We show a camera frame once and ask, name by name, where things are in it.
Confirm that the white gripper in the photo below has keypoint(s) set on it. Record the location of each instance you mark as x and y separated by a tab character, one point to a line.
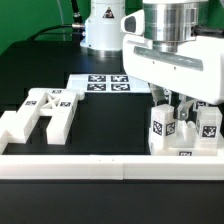
195	70

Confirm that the white chair seat plate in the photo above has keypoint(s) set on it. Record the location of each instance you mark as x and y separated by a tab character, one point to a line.
185	143

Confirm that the white chair back piece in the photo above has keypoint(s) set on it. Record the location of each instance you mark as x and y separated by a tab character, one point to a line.
58	104

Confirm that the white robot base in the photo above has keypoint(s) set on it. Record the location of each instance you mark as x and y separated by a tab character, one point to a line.
103	36

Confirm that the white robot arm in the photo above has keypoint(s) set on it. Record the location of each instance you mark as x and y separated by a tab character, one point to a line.
168	45

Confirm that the white fiducial marker sheet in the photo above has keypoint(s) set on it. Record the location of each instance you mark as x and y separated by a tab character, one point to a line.
107	83

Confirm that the white U-shaped fence frame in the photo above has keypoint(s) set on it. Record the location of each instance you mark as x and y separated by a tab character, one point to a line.
105	167

